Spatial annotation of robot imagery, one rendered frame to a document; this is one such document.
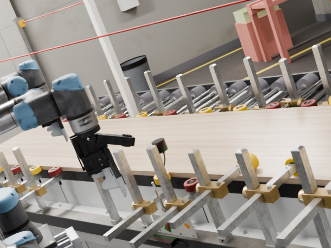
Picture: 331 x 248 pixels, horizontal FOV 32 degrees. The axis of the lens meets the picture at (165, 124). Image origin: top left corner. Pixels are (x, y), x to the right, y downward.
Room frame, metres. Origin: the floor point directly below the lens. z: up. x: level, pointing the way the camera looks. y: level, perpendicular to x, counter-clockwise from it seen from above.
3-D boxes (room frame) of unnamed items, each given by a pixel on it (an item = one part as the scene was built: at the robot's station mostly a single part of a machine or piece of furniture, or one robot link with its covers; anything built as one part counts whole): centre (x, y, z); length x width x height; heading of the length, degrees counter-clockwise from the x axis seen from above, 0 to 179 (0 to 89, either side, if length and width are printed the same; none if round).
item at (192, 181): (2.37, -0.02, 0.85); 0.08 x 0.08 x 0.11
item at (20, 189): (3.48, 1.03, 0.84); 0.13 x 0.06 x 0.05; 39
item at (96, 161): (1.50, 0.21, 1.46); 0.09 x 0.08 x 0.12; 106
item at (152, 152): (2.33, 0.09, 0.90); 0.03 x 0.03 x 0.48; 39
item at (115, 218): (2.73, 0.42, 0.92); 0.05 x 0.04 x 0.45; 39
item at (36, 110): (1.50, 0.31, 1.61); 0.11 x 0.11 x 0.08; 9
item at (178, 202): (2.32, 0.08, 0.84); 0.13 x 0.06 x 0.05; 39
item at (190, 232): (2.34, 0.13, 0.75); 0.26 x 0.01 x 0.10; 39
